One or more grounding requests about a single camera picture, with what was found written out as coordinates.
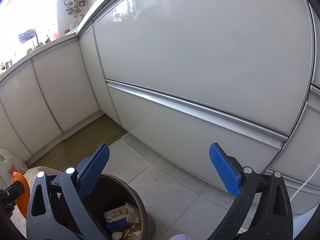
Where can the silver wrapper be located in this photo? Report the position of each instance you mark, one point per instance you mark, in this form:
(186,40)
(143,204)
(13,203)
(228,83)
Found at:
(133,213)

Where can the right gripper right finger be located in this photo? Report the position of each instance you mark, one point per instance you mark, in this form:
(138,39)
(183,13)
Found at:
(261,209)

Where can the person's hand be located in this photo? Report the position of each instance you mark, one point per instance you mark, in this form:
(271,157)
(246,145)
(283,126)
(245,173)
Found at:
(180,237)

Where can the wall faucet with pipes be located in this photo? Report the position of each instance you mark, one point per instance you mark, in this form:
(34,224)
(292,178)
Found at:
(73,7)

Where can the white plastic shopping bag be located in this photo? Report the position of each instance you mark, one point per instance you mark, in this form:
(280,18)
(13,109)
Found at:
(9,165)

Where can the brown trash bin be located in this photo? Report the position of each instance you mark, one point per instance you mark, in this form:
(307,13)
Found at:
(109,193)

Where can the large orange peel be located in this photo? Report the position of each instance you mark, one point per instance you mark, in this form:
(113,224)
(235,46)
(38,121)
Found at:
(21,194)

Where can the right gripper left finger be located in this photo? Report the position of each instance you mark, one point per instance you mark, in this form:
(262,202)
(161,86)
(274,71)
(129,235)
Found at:
(56,209)

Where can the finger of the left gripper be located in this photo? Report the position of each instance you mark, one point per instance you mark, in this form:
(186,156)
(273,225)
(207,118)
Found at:
(8,197)

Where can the floral tablecloth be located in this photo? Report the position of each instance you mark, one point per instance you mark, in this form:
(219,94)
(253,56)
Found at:
(18,220)

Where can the blue cardboard box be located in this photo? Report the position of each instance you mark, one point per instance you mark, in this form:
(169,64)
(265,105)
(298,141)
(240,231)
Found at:
(118,226)

